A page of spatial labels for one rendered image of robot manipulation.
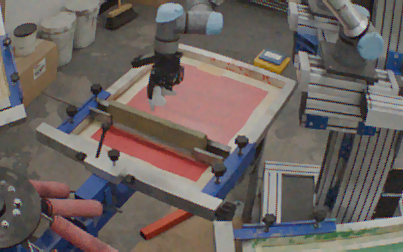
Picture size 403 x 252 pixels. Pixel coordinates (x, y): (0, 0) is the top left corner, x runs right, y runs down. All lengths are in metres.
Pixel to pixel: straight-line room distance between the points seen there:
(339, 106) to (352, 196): 0.67
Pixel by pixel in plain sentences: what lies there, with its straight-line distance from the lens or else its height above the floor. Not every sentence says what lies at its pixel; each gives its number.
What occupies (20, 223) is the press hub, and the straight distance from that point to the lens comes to 1.25.
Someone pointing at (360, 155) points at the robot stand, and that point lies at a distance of 2.52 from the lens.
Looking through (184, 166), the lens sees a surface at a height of 0.95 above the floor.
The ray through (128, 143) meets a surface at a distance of 2.03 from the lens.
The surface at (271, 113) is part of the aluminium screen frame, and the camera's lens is 2.17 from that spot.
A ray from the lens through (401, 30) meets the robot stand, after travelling 2.23.
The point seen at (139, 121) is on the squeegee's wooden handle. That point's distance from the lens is 1.99.
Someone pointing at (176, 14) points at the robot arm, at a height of 1.46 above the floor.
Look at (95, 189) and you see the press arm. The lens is 1.72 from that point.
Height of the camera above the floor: 2.19
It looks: 36 degrees down
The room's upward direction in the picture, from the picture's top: 5 degrees clockwise
